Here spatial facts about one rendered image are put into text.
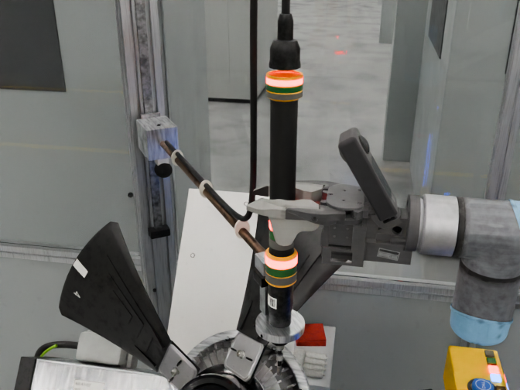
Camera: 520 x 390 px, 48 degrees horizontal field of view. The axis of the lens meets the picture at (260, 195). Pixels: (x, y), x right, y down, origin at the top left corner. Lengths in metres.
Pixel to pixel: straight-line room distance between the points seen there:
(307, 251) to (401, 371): 0.93
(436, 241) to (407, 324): 1.00
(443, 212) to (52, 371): 0.78
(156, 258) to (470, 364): 0.79
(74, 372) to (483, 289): 0.74
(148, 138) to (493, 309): 0.79
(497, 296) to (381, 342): 1.00
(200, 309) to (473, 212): 0.66
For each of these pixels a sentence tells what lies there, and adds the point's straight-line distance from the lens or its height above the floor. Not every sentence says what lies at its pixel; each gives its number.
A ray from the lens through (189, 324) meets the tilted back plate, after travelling 1.22.
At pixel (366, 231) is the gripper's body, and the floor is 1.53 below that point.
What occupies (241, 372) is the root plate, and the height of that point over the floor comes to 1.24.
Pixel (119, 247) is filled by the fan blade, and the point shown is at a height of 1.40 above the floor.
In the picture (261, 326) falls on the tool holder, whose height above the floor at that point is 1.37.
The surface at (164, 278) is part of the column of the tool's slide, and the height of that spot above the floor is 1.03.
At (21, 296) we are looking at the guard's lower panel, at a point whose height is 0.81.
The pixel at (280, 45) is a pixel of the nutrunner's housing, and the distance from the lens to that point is 0.67.
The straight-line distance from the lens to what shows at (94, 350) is 1.19.
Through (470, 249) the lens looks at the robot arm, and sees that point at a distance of 0.73.
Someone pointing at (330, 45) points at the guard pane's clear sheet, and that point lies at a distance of 1.41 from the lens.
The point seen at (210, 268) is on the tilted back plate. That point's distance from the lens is 1.22.
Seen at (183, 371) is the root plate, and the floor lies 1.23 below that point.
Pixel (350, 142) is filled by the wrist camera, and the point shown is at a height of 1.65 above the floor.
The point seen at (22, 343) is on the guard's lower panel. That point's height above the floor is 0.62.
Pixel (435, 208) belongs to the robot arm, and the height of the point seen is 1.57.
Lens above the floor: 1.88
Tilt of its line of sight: 25 degrees down
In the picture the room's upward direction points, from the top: straight up
